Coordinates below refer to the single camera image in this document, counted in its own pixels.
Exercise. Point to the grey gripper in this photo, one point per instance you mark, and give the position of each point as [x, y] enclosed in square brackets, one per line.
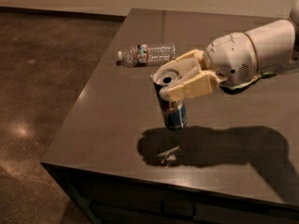
[230, 59]

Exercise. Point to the silver blue redbull can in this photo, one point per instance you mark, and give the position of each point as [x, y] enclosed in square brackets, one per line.
[174, 112]

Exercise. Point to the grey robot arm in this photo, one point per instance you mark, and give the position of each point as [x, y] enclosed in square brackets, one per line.
[275, 45]

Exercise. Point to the clear plastic water bottle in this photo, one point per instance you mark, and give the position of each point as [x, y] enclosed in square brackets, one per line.
[147, 55]

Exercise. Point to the dark cabinet drawer front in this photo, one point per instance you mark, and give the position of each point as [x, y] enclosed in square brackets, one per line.
[108, 199]

